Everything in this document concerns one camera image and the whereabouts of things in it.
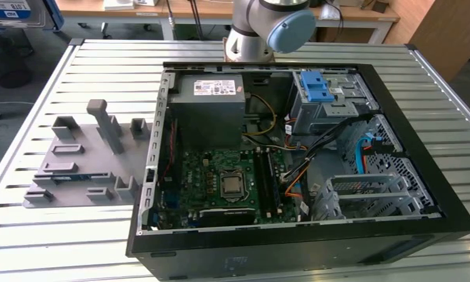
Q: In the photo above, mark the silver CPU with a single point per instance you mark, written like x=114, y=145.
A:
x=233, y=185

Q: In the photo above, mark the black mesh waste bin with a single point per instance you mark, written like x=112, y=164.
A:
x=12, y=64

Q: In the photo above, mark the white box with blue print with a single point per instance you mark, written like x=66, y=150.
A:
x=145, y=2

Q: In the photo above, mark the metal optical drive cage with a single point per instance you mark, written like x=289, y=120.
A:
x=337, y=113

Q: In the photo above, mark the hard disk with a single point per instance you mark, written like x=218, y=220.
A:
x=14, y=13

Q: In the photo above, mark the grey parts rack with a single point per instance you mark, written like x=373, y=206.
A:
x=89, y=170

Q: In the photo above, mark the green motherboard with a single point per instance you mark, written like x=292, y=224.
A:
x=204, y=182

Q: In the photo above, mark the blue plastic bay latch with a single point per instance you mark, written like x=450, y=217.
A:
x=314, y=88

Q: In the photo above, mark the wooden desk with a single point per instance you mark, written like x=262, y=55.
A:
x=356, y=16
x=101, y=13

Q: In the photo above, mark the metal disk bay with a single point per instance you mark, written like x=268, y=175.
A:
x=376, y=198

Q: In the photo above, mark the black PC case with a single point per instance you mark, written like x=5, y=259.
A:
x=297, y=249

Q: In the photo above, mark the black graphics card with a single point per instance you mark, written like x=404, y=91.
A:
x=226, y=218

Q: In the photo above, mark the black RAM slot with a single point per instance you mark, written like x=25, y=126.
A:
x=261, y=182
x=270, y=182
x=265, y=182

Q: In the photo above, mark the grey power supply unit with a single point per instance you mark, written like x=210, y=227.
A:
x=208, y=123

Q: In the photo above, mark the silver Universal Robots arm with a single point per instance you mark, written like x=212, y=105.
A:
x=248, y=44

